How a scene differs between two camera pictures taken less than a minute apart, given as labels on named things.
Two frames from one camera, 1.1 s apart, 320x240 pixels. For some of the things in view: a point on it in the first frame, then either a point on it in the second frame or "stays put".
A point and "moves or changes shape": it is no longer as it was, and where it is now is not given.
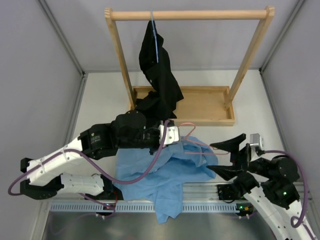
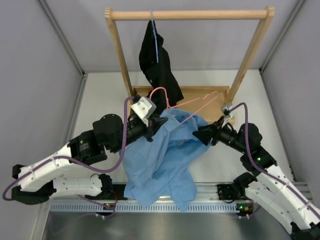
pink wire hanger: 225,153 to 186,102
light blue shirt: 188,162 moves or changes shape
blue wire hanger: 155,36 stays put
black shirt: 158,104 stays put
